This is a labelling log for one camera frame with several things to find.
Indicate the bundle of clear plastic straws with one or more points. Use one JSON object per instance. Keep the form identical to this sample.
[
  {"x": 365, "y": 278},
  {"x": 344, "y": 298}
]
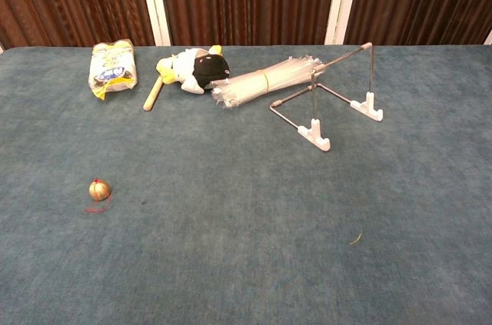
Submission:
[{"x": 250, "y": 85}]

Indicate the black white yellow plush toy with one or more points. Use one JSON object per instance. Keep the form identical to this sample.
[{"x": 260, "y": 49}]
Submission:
[{"x": 207, "y": 67}]

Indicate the blue felt table mat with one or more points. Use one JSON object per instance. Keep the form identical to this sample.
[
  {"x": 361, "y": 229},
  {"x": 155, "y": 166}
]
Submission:
[{"x": 246, "y": 225}]

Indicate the wooden stick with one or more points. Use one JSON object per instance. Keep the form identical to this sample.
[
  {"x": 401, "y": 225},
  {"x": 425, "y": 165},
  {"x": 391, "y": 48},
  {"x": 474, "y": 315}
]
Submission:
[{"x": 151, "y": 98}]

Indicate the small yellow-green thread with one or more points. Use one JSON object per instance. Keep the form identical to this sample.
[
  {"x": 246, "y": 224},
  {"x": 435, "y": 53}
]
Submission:
[{"x": 354, "y": 243}]

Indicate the yellow white snack bag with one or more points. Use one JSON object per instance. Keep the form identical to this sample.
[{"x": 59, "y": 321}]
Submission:
[{"x": 111, "y": 67}]

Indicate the white partition post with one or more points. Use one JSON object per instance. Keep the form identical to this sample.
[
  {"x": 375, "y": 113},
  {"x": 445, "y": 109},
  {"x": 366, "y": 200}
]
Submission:
[
  {"x": 155, "y": 2},
  {"x": 342, "y": 2},
  {"x": 489, "y": 37}
]

